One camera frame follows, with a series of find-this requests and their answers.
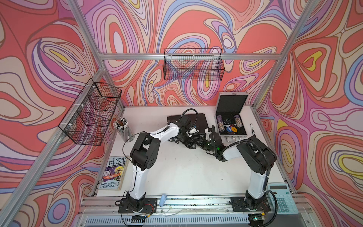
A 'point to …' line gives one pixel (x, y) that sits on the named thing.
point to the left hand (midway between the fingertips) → (192, 144)
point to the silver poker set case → (230, 117)
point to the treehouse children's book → (115, 173)
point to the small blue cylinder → (162, 200)
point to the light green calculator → (286, 204)
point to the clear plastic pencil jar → (121, 125)
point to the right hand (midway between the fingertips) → (194, 143)
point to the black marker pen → (252, 129)
